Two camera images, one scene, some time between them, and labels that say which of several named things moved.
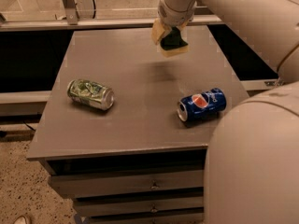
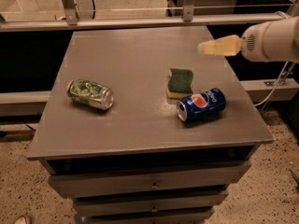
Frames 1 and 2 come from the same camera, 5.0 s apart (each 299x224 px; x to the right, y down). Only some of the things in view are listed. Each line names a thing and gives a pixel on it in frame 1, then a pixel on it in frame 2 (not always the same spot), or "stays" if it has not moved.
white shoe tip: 21,219 stays
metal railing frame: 74,21 stays
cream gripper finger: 160,30 -> 225,46
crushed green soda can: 91,93 stays
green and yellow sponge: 173,44 -> 179,83
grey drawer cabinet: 125,130 stays
